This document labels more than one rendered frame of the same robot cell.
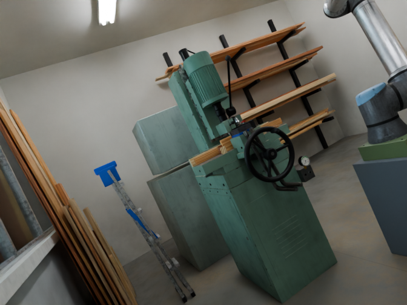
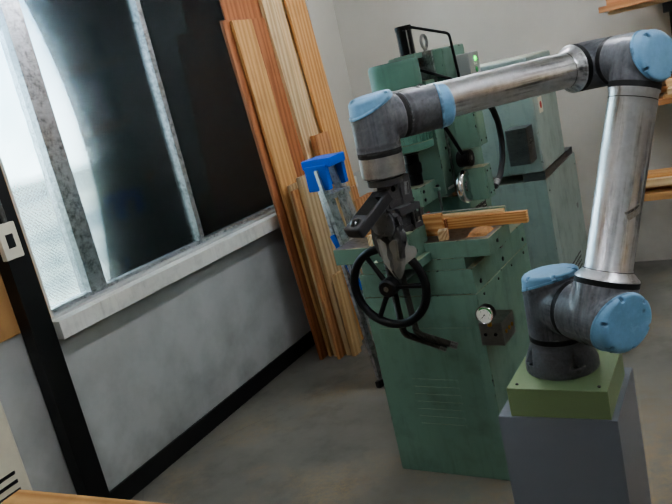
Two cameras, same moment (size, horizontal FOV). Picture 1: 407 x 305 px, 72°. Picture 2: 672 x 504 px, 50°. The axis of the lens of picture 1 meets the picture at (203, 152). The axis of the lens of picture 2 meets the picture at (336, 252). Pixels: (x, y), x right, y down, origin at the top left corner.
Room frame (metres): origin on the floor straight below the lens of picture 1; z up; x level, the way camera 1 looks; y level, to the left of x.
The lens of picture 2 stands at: (-0.07, -2.00, 1.48)
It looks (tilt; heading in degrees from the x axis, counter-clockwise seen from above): 13 degrees down; 52
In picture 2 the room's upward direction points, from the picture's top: 13 degrees counter-clockwise
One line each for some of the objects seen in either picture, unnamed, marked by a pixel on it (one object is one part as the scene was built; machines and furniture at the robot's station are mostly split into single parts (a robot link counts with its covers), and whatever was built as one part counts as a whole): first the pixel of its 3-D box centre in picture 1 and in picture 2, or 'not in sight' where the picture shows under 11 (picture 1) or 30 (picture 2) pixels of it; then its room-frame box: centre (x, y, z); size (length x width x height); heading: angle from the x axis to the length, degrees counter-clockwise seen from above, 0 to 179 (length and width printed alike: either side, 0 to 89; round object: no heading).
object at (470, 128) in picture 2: (221, 100); (470, 125); (2.00, -0.28, 1.23); 0.09 x 0.08 x 0.15; 18
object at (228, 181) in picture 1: (237, 167); (446, 258); (1.86, -0.16, 0.76); 0.57 x 0.45 x 0.09; 18
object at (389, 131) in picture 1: (384, 127); (560, 347); (1.44, -0.91, 0.68); 0.19 x 0.19 x 0.10
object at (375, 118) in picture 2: not in sight; (375, 124); (0.93, -0.94, 1.39); 0.10 x 0.09 x 0.12; 162
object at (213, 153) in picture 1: (240, 140); (437, 224); (1.76, -0.25, 0.92); 0.66 x 0.02 x 0.04; 108
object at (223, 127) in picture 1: (226, 127); (422, 195); (1.77, -0.20, 1.03); 0.14 x 0.07 x 0.09; 18
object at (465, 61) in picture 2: not in sight; (469, 74); (2.10, -0.24, 1.40); 0.10 x 0.06 x 0.16; 18
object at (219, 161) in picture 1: (244, 149); (413, 247); (1.64, -0.23, 0.87); 0.61 x 0.30 x 0.06; 108
